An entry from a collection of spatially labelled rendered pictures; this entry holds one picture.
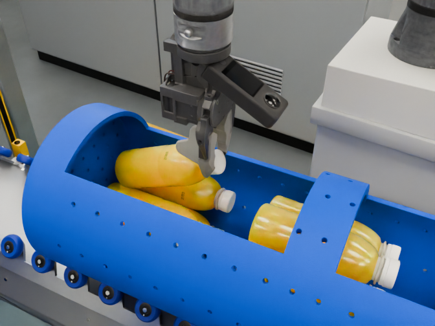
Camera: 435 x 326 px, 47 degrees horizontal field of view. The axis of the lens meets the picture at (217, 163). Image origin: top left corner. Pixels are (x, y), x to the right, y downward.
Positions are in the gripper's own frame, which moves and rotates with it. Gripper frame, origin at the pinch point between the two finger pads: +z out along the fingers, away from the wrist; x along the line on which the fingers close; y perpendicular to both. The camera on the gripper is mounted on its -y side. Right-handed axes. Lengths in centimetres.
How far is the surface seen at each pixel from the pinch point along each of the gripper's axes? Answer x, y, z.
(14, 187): 0, 50, 26
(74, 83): -153, 176, 119
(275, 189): -8.5, -7.1, 10.0
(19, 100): -29, 77, 29
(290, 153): -148, 29, 118
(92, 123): 5.0, 19.1, -4.5
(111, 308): 16.1, 12.8, 26.3
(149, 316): 16.2, 4.5, 22.8
